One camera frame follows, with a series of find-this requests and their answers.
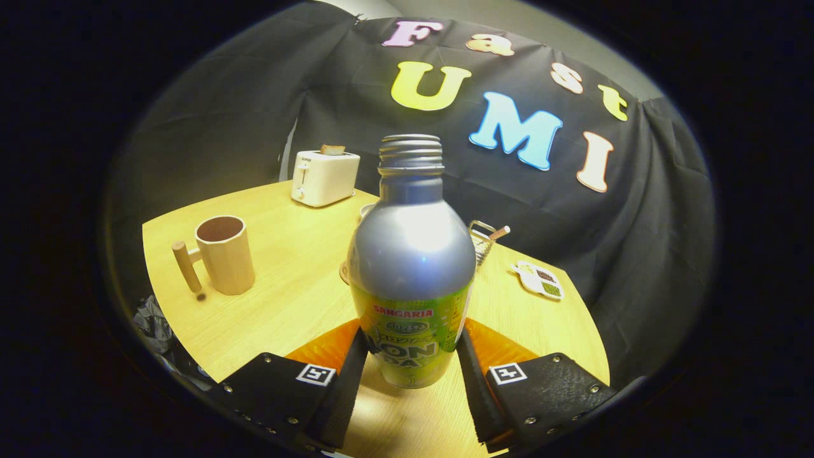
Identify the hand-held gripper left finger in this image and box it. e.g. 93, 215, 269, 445
207, 318, 371, 454

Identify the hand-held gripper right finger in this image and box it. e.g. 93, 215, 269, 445
455, 318, 619, 454

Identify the silver bottle with green label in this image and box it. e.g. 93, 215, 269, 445
347, 134, 478, 389

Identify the beige wooden-handled cup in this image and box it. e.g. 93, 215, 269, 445
172, 215, 256, 296

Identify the light wooden table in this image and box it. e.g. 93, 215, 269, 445
142, 180, 611, 458

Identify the white divided condiment dish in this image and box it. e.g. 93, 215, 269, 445
509, 260, 565, 301

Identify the black backdrop cloth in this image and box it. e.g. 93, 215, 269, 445
105, 0, 716, 389

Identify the crumpled grey plastic sheet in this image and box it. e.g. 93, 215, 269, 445
132, 295, 210, 389

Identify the cream toaster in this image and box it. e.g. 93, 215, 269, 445
291, 145, 361, 208

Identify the metal wire holder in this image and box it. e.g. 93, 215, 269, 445
469, 220, 511, 267

